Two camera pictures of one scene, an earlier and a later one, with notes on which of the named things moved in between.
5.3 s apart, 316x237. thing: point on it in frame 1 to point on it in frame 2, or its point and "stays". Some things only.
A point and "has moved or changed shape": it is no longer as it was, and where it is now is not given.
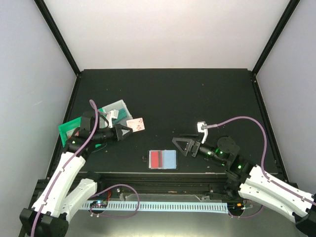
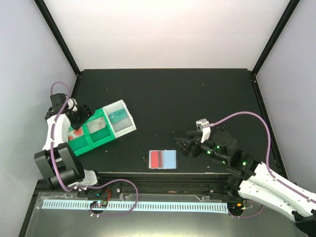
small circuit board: (99, 204) stays
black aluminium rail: (114, 184) stays
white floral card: (137, 125) has moved or changed shape
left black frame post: (50, 20) stays
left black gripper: (118, 134) to (87, 113)
